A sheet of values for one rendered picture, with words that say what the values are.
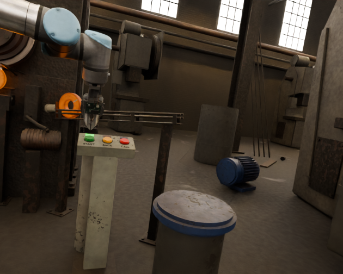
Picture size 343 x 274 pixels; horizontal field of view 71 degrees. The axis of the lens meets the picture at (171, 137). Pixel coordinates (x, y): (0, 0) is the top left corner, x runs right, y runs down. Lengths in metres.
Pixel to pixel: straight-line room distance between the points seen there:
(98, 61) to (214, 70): 8.13
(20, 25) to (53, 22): 0.08
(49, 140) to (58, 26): 1.02
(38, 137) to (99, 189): 0.68
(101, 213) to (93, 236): 0.11
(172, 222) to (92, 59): 0.61
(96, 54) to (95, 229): 0.74
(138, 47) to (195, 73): 3.13
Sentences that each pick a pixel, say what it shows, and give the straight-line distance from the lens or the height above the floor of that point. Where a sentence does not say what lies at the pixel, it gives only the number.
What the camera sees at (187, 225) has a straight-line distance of 0.83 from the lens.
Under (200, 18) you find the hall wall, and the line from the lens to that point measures 9.01.
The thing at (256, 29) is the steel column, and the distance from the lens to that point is 5.51.
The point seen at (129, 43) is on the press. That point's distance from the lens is 5.98.
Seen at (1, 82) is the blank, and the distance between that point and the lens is 1.88.
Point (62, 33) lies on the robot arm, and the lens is 0.75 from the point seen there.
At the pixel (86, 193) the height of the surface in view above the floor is 0.32.
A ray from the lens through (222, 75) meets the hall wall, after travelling 9.10.
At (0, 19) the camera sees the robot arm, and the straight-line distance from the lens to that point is 0.78.
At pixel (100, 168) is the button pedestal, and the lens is 1.09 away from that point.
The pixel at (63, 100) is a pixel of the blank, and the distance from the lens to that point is 1.67.
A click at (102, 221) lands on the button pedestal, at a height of 0.24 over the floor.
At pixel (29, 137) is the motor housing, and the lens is 1.68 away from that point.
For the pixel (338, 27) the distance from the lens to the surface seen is 2.95.
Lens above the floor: 0.79
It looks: 7 degrees down
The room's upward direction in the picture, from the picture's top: 8 degrees clockwise
